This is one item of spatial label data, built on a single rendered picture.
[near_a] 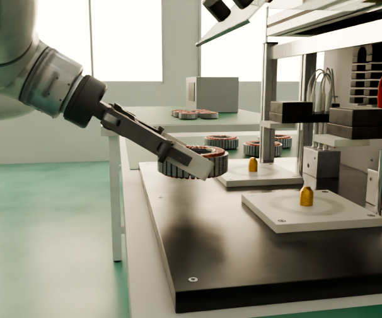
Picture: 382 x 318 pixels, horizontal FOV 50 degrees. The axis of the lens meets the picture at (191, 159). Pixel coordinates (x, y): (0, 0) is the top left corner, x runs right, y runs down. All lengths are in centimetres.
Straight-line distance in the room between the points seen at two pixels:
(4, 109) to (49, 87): 46
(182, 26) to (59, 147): 214
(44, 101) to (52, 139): 476
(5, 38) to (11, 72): 10
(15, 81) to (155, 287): 33
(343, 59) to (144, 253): 69
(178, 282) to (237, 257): 8
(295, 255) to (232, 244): 7
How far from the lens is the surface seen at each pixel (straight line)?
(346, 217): 58
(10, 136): 545
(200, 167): 59
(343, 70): 103
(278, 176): 80
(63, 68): 60
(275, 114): 84
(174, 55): 532
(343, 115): 62
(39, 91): 60
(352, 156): 99
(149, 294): 44
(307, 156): 89
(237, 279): 41
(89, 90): 60
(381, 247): 53
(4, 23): 47
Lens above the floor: 95
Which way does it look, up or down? 10 degrees down
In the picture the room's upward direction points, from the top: straight up
